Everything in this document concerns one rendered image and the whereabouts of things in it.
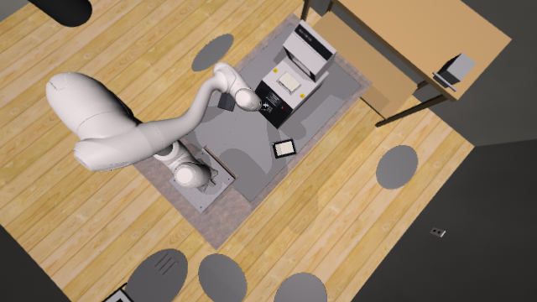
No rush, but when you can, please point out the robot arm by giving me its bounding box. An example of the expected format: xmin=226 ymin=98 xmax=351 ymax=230
xmin=46 ymin=61 xmax=262 ymax=193

